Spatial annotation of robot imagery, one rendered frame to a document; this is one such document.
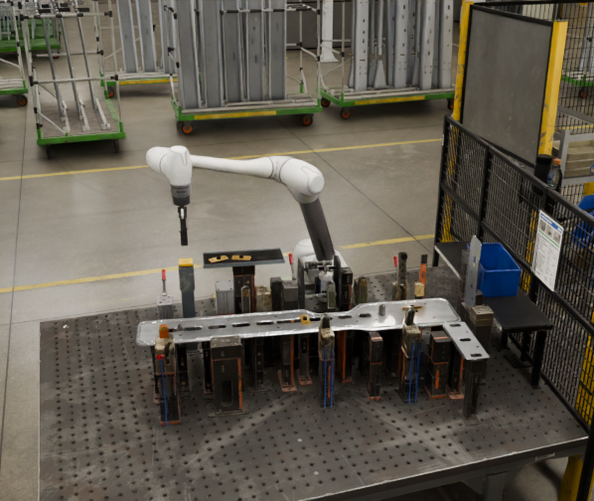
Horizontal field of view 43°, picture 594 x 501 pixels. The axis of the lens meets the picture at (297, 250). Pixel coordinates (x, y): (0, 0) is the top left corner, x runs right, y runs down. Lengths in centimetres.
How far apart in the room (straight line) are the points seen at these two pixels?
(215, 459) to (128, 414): 48
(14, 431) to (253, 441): 183
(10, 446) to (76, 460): 137
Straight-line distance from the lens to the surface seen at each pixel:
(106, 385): 344
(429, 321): 326
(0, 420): 461
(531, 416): 330
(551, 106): 509
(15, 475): 420
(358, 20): 1083
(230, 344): 300
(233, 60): 1047
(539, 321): 331
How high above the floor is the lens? 258
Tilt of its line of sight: 24 degrees down
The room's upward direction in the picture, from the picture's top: straight up
